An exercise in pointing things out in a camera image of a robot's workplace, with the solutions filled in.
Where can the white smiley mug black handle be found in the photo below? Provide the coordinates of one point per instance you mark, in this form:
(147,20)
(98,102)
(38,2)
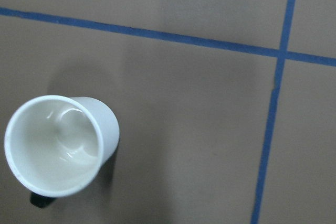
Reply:
(55,146)

